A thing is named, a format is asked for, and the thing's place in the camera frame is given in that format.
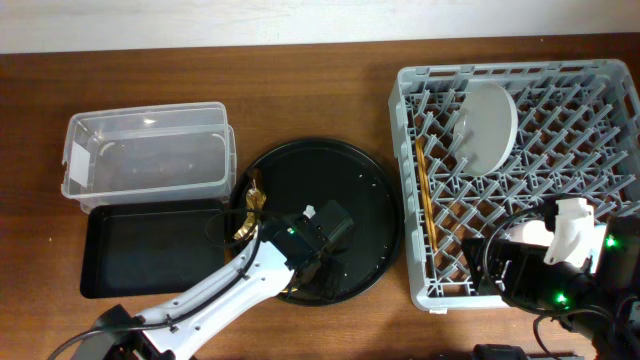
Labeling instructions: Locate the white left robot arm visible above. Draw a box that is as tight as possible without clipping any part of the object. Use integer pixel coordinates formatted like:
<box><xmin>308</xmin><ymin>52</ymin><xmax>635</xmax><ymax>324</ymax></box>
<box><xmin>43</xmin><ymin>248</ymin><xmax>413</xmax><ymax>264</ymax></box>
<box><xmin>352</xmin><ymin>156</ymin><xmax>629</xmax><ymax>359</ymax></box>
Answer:
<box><xmin>54</xmin><ymin>204</ymin><xmax>354</xmax><ymax>359</ymax></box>

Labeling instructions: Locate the black rectangular tray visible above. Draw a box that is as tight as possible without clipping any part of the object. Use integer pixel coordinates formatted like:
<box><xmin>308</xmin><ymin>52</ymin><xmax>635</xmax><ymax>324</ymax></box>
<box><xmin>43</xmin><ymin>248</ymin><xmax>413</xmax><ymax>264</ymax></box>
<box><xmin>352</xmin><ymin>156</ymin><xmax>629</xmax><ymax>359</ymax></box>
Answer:
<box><xmin>80</xmin><ymin>199</ymin><xmax>225</xmax><ymax>299</ymax></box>

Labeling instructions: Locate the grey dishwasher rack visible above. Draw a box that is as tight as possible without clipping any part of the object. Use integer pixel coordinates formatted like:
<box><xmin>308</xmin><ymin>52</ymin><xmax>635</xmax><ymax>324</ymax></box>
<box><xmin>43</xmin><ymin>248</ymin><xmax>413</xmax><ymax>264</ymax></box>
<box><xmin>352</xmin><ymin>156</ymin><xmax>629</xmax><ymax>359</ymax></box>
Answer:
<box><xmin>388</xmin><ymin>59</ymin><xmax>639</xmax><ymax>313</ymax></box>

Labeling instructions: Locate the grey round plate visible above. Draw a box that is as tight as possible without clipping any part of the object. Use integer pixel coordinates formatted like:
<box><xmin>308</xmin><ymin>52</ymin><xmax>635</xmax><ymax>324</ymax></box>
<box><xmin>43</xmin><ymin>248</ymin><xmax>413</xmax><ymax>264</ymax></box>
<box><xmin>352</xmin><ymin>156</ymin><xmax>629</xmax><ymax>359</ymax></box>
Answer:
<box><xmin>452</xmin><ymin>83</ymin><xmax>518</xmax><ymax>177</ymax></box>

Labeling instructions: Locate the pink plastic cup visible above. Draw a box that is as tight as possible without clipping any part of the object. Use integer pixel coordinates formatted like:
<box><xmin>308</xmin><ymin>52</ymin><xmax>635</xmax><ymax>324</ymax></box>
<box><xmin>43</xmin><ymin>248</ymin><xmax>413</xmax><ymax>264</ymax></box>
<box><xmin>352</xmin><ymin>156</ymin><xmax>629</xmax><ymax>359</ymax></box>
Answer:
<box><xmin>507</xmin><ymin>220</ymin><xmax>554</xmax><ymax>247</ymax></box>

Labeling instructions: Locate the round black tray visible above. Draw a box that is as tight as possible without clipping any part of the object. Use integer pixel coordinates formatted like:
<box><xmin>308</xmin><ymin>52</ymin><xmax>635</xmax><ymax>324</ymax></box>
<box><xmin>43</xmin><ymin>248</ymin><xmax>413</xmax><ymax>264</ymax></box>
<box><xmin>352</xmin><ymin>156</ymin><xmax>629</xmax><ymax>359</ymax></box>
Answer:
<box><xmin>230</xmin><ymin>138</ymin><xmax>404</xmax><ymax>306</ymax></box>

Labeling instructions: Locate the clear plastic bin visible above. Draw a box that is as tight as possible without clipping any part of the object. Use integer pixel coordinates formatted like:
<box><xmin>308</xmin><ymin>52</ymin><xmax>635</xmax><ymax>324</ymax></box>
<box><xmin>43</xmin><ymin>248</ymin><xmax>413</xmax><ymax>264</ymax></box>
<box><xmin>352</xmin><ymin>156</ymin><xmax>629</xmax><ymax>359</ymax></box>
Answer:
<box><xmin>61</xmin><ymin>102</ymin><xmax>237</xmax><ymax>212</ymax></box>

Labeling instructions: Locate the gold foil wrapper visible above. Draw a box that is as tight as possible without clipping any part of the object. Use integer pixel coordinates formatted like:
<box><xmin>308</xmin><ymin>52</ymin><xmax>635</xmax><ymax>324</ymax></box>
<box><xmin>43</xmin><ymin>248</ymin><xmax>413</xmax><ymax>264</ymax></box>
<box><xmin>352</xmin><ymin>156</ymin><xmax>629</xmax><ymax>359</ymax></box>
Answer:
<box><xmin>233</xmin><ymin>169</ymin><xmax>267</xmax><ymax>243</ymax></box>

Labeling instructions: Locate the wooden chopstick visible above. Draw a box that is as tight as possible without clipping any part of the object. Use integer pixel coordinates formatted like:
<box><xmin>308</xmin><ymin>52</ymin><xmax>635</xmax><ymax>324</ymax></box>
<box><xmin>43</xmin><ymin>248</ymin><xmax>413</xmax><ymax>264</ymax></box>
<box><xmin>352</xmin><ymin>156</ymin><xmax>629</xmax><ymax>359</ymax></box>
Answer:
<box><xmin>418</xmin><ymin>138</ymin><xmax>440</xmax><ymax>252</ymax></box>
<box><xmin>414</xmin><ymin>138</ymin><xmax>437</xmax><ymax>251</ymax></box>

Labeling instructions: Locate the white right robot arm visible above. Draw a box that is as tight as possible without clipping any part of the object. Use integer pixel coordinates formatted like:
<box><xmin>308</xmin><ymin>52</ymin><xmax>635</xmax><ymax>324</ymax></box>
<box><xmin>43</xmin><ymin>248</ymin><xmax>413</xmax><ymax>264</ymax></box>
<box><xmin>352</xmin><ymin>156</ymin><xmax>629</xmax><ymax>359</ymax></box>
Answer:
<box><xmin>462</xmin><ymin>215</ymin><xmax>639</xmax><ymax>359</ymax></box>

